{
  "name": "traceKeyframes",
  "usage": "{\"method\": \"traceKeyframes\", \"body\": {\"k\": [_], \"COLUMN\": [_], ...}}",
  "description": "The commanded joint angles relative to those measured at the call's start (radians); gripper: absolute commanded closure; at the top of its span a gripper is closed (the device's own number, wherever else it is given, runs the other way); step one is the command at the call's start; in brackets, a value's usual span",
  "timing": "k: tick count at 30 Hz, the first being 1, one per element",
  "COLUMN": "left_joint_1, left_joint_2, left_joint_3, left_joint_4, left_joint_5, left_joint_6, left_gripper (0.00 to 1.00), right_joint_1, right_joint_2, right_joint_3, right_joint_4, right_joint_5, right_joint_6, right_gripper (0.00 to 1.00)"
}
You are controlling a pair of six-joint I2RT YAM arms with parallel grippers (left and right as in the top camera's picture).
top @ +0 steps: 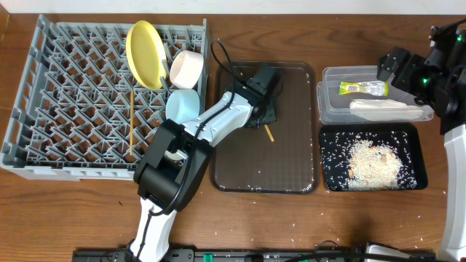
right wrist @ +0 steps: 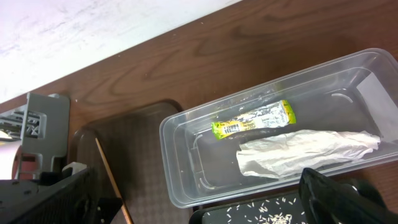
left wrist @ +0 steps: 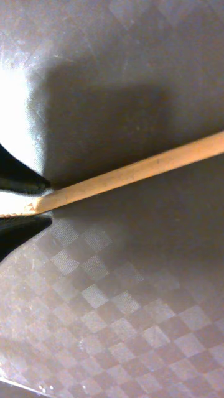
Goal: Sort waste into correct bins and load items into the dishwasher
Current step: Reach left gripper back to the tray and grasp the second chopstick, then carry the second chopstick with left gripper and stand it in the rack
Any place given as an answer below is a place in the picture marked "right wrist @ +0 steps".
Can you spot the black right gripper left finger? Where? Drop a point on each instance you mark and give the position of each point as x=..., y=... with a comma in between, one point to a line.
x=61, y=197

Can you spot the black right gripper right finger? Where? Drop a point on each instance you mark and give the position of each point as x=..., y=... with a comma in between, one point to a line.
x=353, y=202

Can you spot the white paper napkin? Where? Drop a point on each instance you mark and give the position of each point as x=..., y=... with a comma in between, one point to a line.
x=281, y=156

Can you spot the wooden chopstick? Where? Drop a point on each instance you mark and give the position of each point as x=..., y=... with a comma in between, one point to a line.
x=124, y=209

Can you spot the pink white bowl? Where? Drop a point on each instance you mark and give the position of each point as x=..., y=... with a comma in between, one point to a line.
x=10, y=152

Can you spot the green snack wrapper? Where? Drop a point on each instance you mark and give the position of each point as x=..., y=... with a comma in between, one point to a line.
x=274, y=115

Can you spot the spilled rice pile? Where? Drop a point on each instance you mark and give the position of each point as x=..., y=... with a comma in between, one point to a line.
x=267, y=214

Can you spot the grey plastic dish rack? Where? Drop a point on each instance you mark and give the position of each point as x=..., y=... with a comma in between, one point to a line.
x=41, y=125

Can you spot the dark brown serving tray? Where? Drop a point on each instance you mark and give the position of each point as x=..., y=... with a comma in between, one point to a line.
x=128, y=145

